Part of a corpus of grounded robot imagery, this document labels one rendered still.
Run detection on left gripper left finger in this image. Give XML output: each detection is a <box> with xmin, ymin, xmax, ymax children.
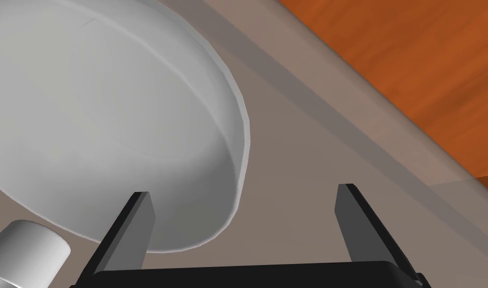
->
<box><xmin>76</xmin><ymin>191</ymin><xmax>156</xmax><ymax>286</ymax></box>

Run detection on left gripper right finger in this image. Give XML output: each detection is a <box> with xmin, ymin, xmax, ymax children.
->
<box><xmin>334</xmin><ymin>183</ymin><xmax>431</xmax><ymax>286</ymax></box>

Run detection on white cylinder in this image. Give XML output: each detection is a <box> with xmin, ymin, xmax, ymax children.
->
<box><xmin>0</xmin><ymin>219</ymin><xmax>72</xmax><ymax>288</ymax></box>

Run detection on white bowl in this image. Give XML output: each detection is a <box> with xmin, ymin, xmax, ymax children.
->
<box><xmin>0</xmin><ymin>0</ymin><xmax>251</xmax><ymax>254</ymax></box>

